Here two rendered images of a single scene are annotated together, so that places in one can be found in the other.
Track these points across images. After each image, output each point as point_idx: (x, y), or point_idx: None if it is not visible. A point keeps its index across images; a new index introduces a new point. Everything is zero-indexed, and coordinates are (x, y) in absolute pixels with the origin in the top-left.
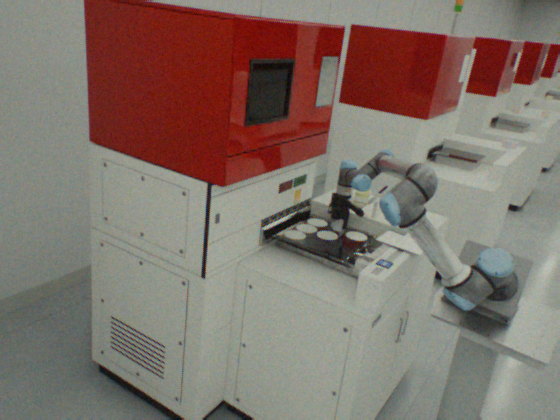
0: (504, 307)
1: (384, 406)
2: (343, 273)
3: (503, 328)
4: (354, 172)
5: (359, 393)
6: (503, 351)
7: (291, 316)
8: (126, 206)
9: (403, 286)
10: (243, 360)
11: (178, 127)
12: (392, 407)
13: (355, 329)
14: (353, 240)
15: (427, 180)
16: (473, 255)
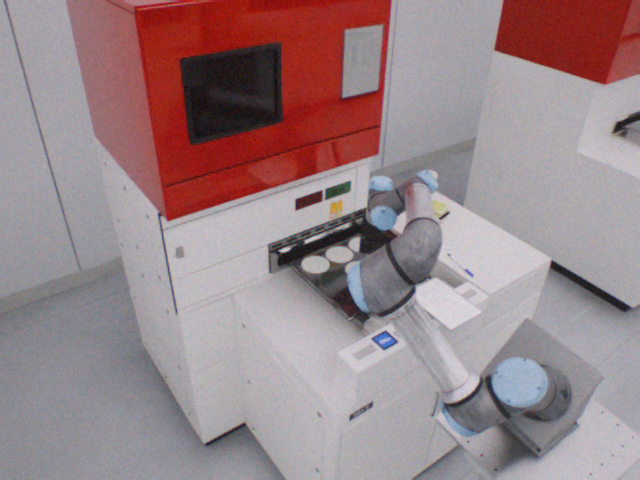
0: (539, 432)
1: (435, 465)
2: (357, 329)
3: (528, 460)
4: (377, 199)
5: (346, 478)
6: None
7: (276, 374)
8: (124, 213)
9: None
10: (250, 395)
11: (130, 139)
12: (444, 468)
13: (327, 418)
14: None
15: (410, 256)
16: (526, 343)
